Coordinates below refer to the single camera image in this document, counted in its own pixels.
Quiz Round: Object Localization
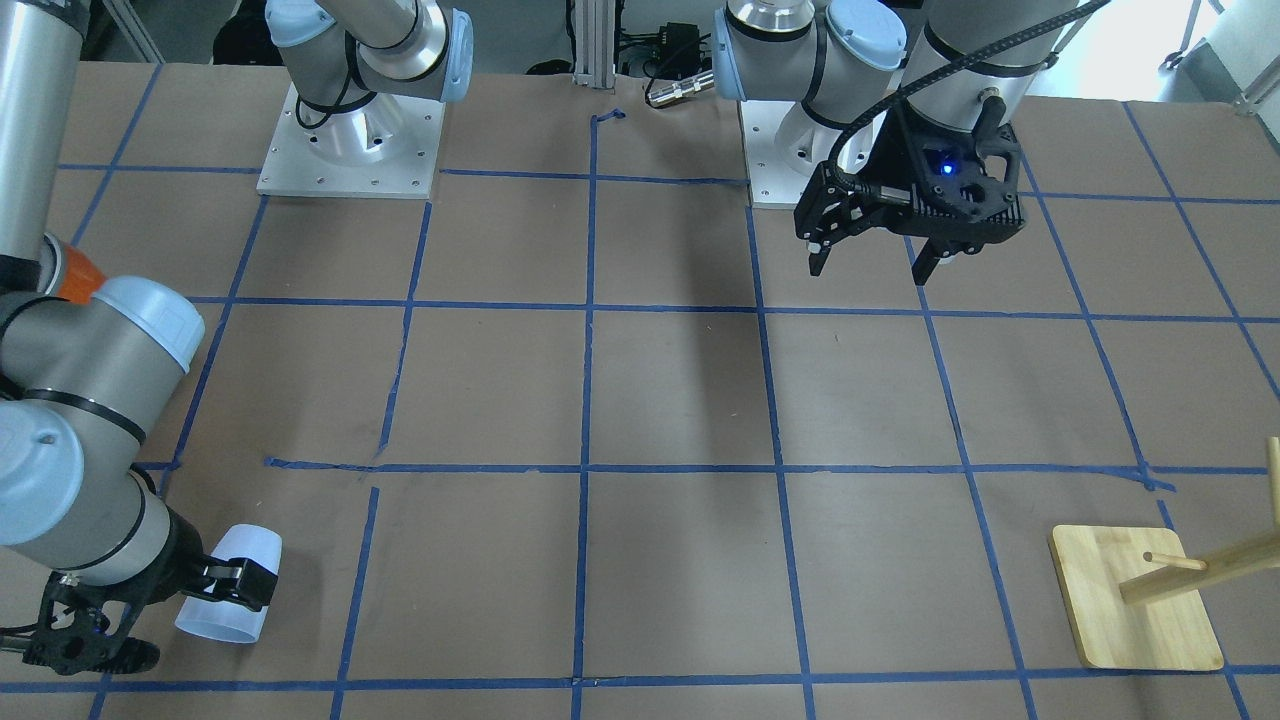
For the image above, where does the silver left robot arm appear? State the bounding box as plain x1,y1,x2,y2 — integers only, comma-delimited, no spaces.
710,1,1101,286

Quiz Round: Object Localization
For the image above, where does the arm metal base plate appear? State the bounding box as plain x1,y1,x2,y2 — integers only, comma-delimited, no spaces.
256,87,448,200
739,101,838,210

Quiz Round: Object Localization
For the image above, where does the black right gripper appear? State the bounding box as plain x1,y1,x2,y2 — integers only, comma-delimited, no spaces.
22,520,279,676

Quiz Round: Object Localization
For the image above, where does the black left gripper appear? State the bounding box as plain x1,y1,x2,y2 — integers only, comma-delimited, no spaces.
794,100,1027,287

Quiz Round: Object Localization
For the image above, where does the light blue plastic cup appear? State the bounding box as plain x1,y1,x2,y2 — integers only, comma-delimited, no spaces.
175,524,283,644

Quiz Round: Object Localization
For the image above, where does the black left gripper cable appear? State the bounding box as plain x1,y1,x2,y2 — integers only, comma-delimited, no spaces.
826,0,1111,201

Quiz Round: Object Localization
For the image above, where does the aluminium frame post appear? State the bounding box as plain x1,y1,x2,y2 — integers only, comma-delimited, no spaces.
570,0,618,92

